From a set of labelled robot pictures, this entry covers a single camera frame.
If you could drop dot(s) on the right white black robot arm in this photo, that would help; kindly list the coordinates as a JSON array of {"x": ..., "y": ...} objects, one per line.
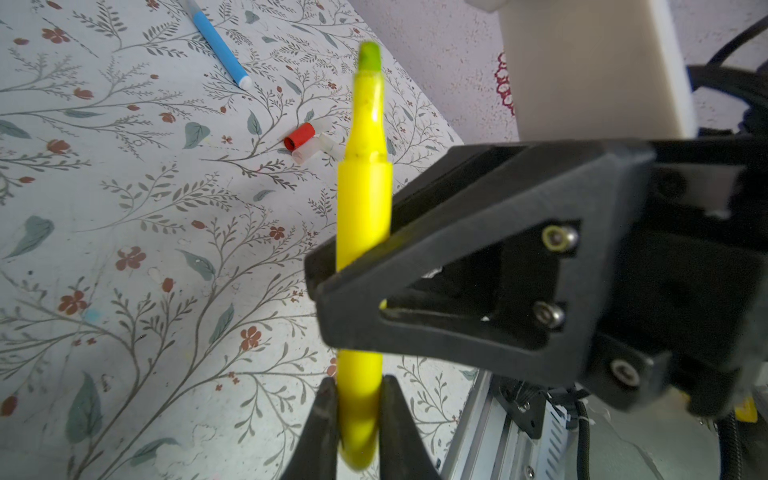
[{"x": 614, "y": 268}]

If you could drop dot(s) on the yellow highlighter pen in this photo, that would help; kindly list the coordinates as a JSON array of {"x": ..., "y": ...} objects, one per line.
[{"x": 365, "y": 186}]

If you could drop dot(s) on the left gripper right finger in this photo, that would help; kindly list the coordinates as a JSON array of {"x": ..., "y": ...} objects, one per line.
[{"x": 402, "y": 454}]

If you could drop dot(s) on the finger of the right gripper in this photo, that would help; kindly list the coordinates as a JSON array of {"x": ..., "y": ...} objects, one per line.
[{"x": 502, "y": 257}]

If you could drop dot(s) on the red pen cap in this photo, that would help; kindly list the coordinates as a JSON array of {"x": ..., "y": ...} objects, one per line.
[{"x": 300, "y": 136}]

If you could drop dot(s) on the blue highlighter pen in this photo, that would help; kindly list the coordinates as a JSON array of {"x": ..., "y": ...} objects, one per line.
[{"x": 221, "y": 50}]

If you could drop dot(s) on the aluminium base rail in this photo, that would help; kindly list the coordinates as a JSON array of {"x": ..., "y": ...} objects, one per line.
[{"x": 509, "y": 430}]

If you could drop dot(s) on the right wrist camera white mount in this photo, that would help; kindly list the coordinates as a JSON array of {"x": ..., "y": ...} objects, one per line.
[{"x": 599, "y": 69}]

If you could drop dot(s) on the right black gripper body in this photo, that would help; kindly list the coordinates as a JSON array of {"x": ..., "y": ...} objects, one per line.
[{"x": 689, "y": 304}]

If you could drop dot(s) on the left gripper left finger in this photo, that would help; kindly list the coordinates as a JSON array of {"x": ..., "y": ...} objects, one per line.
[{"x": 315, "y": 455}]

